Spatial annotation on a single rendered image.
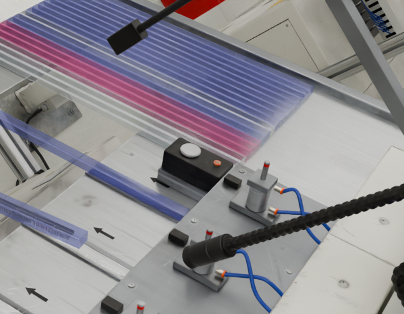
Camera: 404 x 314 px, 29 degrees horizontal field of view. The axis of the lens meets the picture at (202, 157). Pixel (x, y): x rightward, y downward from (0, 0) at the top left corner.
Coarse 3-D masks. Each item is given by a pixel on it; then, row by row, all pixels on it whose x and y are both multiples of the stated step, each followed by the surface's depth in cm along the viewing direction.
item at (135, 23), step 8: (128, 24) 82; (136, 24) 82; (120, 32) 83; (128, 32) 82; (136, 32) 82; (144, 32) 82; (112, 40) 84; (120, 40) 84; (128, 40) 83; (136, 40) 82; (112, 48) 85; (120, 48) 84; (128, 48) 84
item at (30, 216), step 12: (0, 192) 69; (0, 204) 68; (12, 204) 68; (24, 204) 68; (12, 216) 68; (24, 216) 67; (36, 216) 67; (48, 216) 67; (36, 228) 67; (48, 228) 67; (60, 228) 66; (72, 228) 67; (60, 240) 67; (72, 240) 66; (84, 240) 67
